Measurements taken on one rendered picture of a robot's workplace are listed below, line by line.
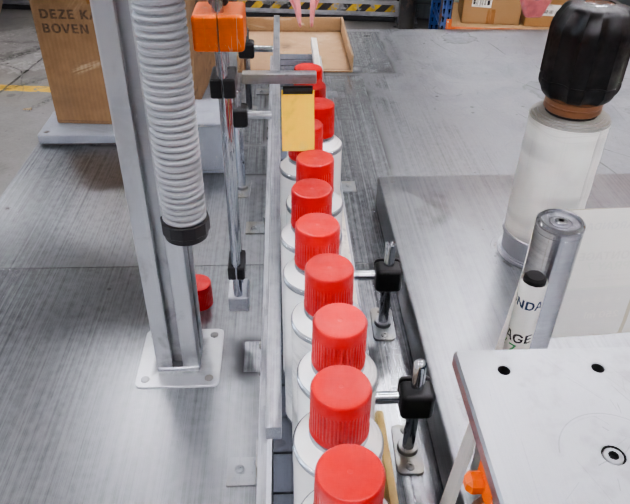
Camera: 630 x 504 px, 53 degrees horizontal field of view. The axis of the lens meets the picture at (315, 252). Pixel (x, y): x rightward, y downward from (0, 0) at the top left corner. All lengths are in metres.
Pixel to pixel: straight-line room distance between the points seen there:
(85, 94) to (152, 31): 0.82
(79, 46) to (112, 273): 0.46
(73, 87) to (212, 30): 0.69
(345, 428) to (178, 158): 0.20
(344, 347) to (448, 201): 0.56
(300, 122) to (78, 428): 0.37
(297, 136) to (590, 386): 0.39
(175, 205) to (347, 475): 0.22
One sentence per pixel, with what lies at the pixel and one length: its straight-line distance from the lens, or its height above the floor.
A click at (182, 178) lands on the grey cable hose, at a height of 1.13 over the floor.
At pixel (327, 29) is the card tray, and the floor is 0.84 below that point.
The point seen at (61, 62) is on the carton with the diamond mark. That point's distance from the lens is 1.21.
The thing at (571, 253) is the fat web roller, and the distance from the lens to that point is 0.54.
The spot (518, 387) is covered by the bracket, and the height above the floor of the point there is 1.14.
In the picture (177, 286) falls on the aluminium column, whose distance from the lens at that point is 0.63.
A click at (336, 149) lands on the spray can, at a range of 0.66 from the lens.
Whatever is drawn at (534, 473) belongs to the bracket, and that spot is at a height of 1.14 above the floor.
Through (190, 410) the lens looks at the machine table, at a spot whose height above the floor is 0.83.
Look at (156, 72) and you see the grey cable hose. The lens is 0.40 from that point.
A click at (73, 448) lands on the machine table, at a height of 0.83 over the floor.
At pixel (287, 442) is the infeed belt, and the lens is 0.58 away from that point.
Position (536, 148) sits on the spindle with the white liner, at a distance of 0.73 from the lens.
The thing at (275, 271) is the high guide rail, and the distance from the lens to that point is 0.62.
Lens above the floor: 1.34
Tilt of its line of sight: 36 degrees down
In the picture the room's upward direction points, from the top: 1 degrees clockwise
